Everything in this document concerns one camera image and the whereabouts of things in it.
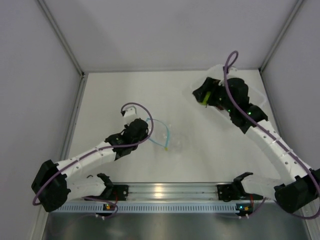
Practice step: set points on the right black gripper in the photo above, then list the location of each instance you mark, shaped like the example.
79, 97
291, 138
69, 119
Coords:
211, 84

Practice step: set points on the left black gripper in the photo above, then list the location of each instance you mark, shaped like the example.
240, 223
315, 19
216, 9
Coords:
145, 135

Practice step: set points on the green fake apple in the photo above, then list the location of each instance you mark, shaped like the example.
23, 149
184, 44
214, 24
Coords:
206, 98

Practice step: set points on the clear zip top bag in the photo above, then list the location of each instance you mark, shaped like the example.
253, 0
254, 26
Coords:
166, 136

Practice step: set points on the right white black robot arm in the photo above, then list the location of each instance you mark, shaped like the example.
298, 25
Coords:
298, 183

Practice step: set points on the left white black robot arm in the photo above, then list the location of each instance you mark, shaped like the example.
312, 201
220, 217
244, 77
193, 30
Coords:
59, 182

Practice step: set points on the clear plastic bin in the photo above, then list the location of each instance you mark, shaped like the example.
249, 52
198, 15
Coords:
213, 81

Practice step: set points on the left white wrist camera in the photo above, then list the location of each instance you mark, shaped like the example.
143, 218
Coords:
129, 112

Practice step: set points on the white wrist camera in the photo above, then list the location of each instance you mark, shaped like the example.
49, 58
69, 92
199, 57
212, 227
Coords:
229, 70
129, 112

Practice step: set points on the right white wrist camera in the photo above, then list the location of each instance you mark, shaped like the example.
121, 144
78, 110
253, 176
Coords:
229, 70

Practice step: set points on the aluminium mounting rail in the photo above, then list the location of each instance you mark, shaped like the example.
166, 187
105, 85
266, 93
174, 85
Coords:
172, 191

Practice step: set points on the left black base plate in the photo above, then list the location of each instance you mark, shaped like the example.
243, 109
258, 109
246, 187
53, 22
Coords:
117, 192

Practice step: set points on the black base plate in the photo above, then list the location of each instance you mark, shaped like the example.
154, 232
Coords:
117, 192
231, 192

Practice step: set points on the white slotted cable duct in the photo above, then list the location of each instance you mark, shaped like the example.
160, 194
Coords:
139, 207

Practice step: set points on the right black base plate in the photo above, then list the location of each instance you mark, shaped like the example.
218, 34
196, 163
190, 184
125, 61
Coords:
231, 192

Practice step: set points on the right aluminium frame post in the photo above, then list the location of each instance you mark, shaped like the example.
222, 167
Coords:
288, 21

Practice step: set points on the aluminium frame post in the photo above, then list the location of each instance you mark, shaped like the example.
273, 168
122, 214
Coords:
288, 21
59, 34

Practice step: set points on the left aluminium frame post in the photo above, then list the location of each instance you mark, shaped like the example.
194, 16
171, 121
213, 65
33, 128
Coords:
59, 34

